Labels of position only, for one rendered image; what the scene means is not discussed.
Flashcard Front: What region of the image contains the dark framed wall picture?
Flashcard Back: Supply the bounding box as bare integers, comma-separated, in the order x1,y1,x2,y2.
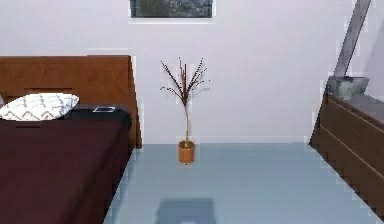
129,0,214,19

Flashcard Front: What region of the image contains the brown bed with maroon cover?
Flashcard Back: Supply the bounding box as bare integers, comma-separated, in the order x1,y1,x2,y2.
0,55,143,224

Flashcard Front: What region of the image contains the bare plant in orange pot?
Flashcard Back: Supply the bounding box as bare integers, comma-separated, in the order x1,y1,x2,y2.
159,57,211,166

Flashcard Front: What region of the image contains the grey desk lamp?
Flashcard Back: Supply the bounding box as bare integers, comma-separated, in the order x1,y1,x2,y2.
326,0,372,101

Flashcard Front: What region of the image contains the brown chest of drawers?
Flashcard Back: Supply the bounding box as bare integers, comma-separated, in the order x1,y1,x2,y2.
309,91,384,218

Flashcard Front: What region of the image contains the white patterned pillow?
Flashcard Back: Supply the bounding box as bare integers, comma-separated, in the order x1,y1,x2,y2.
0,92,80,122

